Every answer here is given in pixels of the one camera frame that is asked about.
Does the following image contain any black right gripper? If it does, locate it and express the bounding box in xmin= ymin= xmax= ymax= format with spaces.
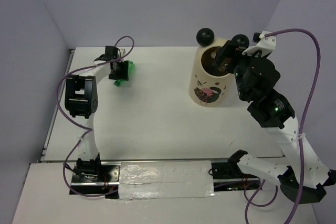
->
xmin=212 ymin=39 xmax=268 ymax=100

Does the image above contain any green plastic bottle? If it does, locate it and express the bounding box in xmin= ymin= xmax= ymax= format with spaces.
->
xmin=114 ymin=60 xmax=135 ymax=87

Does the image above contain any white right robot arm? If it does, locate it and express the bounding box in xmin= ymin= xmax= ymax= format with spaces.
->
xmin=212 ymin=40 xmax=335 ymax=204

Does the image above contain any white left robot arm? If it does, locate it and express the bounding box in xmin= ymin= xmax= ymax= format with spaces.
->
xmin=65 ymin=46 xmax=129 ymax=182

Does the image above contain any cream bin with black ears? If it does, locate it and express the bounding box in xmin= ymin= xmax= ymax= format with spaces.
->
xmin=189 ymin=28 xmax=249 ymax=108

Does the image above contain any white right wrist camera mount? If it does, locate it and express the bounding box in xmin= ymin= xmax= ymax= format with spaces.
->
xmin=242 ymin=30 xmax=276 ymax=58

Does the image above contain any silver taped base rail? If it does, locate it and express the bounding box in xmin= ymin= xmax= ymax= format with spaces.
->
xmin=69 ymin=161 xmax=260 ymax=199

